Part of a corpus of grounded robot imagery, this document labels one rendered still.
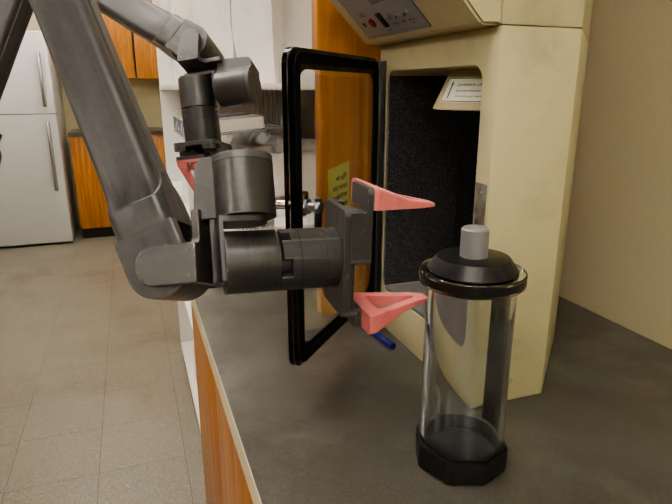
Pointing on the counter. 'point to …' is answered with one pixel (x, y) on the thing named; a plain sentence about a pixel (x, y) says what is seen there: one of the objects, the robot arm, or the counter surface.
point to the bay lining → (426, 174)
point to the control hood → (455, 13)
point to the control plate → (361, 12)
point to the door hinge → (380, 171)
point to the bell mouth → (461, 91)
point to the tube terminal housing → (516, 154)
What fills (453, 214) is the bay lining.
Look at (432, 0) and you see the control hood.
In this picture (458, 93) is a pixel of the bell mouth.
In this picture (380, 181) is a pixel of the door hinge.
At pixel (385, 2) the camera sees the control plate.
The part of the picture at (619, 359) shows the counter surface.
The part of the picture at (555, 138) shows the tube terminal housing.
